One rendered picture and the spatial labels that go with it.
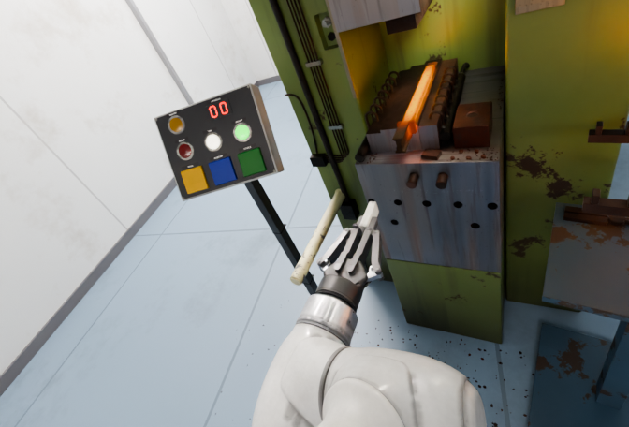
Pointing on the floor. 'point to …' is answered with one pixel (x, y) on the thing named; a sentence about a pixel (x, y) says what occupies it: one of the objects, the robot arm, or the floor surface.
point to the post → (278, 228)
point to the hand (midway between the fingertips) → (369, 218)
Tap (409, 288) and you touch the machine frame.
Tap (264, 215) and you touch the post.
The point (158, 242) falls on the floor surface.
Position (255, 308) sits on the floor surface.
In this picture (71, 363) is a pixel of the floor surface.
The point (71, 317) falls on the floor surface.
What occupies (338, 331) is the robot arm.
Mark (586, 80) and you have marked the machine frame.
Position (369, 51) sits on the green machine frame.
